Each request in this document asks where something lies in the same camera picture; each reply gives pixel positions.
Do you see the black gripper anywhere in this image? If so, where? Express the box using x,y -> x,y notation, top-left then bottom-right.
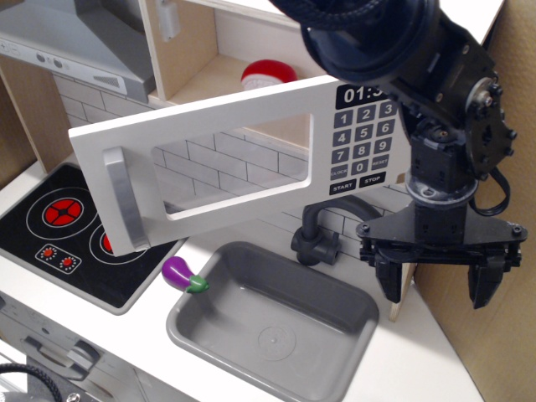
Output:
357,203 -> 528,309

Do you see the white toy microwave door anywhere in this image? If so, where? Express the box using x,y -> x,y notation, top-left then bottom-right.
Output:
69,76 -> 410,255

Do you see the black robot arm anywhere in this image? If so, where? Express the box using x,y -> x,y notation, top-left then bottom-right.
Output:
276,1 -> 528,308

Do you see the wooden microwave cabinet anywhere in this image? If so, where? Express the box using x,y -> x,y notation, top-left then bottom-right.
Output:
137,0 -> 506,323

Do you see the brown cardboard panel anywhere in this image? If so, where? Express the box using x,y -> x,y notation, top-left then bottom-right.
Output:
416,1 -> 535,401

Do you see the dark grey toy faucet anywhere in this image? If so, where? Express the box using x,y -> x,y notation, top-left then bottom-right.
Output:
291,195 -> 381,266

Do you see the grey toy sink basin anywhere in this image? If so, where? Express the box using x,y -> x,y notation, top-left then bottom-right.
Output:
167,242 -> 379,401

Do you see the purple toy eggplant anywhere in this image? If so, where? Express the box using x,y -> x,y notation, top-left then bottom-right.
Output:
162,256 -> 209,293

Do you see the red white toy food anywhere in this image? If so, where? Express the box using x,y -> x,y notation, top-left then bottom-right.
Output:
240,59 -> 298,90

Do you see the grey toy oven front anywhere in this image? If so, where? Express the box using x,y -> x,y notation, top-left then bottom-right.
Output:
1,292 -> 192,401

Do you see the black toy stove top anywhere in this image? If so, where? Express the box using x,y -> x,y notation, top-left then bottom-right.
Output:
1,163 -> 182,315

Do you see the grey toy range hood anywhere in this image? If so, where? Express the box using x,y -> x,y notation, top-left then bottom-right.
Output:
1,1 -> 156,102

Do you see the black braided cable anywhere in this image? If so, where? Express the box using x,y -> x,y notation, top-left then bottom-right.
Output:
0,363 -> 64,402

